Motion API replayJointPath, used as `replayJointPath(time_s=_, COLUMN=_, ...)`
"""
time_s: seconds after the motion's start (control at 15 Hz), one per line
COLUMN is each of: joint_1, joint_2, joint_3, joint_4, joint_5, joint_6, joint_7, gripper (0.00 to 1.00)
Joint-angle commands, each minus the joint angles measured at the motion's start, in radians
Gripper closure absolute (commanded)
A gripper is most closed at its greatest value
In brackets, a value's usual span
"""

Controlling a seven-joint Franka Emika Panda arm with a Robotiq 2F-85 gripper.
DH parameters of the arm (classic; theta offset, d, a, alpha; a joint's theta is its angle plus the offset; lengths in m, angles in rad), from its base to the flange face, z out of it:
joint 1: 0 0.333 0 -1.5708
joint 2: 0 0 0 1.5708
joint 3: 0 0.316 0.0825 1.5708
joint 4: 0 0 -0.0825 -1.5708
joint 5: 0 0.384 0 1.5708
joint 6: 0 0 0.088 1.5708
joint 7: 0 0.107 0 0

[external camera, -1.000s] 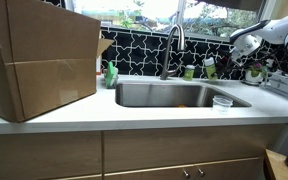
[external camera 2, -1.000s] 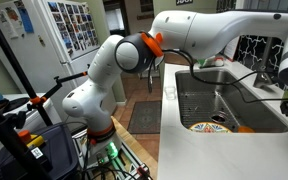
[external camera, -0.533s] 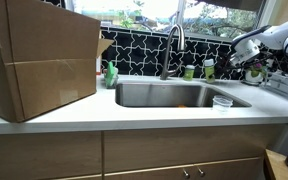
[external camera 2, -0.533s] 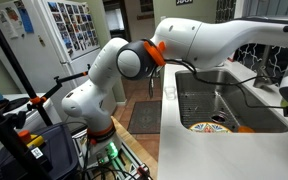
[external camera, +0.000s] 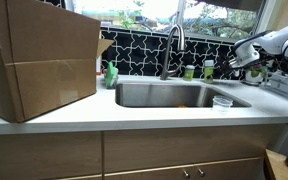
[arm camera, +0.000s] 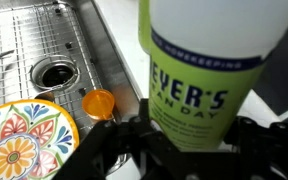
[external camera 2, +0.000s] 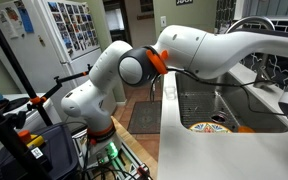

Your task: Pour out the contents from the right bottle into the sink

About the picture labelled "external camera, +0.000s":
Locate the clear plastic cup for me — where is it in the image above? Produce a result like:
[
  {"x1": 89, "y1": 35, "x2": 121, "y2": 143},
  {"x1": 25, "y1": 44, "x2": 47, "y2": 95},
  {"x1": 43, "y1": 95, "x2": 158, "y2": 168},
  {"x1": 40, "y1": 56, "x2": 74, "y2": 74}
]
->
[{"x1": 212, "y1": 95, "x2": 234, "y2": 116}]

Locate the green sponge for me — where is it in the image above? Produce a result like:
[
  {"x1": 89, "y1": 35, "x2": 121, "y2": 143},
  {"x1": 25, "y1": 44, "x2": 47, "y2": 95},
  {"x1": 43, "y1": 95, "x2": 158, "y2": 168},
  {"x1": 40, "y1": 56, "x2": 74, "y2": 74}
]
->
[{"x1": 104, "y1": 61, "x2": 119, "y2": 88}]

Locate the tall green soap bottle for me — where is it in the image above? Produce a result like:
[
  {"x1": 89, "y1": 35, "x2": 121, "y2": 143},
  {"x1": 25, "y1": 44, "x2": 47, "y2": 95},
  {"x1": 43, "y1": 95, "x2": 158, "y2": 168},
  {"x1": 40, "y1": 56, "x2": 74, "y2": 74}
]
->
[{"x1": 202, "y1": 59, "x2": 215, "y2": 84}]

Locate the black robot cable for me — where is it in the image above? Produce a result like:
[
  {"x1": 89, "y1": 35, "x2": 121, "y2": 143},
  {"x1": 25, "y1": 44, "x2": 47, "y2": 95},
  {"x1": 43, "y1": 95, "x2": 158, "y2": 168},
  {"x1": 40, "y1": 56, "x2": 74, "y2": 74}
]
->
[{"x1": 260, "y1": 33, "x2": 288, "y2": 76}]

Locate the wooden table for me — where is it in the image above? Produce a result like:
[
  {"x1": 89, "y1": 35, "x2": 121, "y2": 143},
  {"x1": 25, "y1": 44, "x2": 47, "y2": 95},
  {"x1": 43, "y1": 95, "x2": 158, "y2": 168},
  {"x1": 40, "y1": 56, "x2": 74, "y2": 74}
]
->
[{"x1": 263, "y1": 148, "x2": 288, "y2": 180}]

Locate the window with white frame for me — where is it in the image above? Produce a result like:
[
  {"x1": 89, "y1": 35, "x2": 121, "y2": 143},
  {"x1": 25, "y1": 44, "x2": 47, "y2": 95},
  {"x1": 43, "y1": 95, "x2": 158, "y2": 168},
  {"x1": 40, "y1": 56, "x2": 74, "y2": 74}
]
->
[{"x1": 65, "y1": 0, "x2": 268, "y2": 42}]

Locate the stainless steel sink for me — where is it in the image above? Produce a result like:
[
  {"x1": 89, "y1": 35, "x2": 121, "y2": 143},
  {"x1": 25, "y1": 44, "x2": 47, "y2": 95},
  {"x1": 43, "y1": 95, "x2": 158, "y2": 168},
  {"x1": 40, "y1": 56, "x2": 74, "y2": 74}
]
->
[{"x1": 114, "y1": 82, "x2": 252, "y2": 109}]

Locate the wooden kitchen cabinet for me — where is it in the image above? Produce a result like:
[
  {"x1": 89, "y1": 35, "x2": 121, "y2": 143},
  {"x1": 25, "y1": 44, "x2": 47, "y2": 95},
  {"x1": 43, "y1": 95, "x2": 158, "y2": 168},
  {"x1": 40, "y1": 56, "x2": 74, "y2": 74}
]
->
[{"x1": 0, "y1": 124, "x2": 285, "y2": 180}]

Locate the metal dish rack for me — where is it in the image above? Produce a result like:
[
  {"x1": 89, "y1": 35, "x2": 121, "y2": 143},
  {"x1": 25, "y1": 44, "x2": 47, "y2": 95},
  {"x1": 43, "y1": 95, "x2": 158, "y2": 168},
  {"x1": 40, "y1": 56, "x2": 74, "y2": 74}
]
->
[{"x1": 262, "y1": 69, "x2": 288, "y2": 104}]

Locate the potted plant in white pot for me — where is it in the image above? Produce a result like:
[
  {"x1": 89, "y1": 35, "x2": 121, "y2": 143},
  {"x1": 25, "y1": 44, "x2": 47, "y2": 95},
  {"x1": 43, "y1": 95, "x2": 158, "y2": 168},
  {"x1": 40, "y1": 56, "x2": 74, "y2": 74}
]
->
[{"x1": 244, "y1": 63, "x2": 268, "y2": 85}]

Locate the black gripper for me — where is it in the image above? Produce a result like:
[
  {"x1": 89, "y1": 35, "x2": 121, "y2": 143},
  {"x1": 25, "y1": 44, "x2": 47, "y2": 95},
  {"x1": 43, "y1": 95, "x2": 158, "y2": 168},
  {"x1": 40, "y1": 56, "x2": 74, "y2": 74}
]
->
[{"x1": 218, "y1": 53, "x2": 244, "y2": 80}]

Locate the short green soap bottle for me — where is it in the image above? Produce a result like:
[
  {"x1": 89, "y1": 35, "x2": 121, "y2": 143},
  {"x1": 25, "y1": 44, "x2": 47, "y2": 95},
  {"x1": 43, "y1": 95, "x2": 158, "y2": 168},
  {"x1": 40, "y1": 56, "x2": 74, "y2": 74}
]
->
[{"x1": 182, "y1": 64, "x2": 196, "y2": 82}]

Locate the brushed steel gooseneck faucet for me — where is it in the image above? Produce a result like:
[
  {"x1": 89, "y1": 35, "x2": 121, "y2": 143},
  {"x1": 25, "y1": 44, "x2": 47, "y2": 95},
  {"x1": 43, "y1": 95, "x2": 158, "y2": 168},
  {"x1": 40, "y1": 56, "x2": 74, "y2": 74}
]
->
[{"x1": 159, "y1": 23, "x2": 186, "y2": 81}]

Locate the large cardboard box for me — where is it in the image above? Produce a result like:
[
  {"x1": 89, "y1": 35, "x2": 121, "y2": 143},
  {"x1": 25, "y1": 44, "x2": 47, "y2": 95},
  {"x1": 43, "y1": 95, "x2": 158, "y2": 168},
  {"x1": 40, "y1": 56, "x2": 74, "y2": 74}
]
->
[{"x1": 0, "y1": 0, "x2": 115, "y2": 123}]

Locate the clear sponge holder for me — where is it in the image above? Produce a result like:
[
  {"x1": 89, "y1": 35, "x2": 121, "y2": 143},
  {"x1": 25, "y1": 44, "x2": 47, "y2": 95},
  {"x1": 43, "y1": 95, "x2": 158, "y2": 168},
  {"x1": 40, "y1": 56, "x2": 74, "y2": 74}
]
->
[{"x1": 105, "y1": 74, "x2": 120, "y2": 90}]

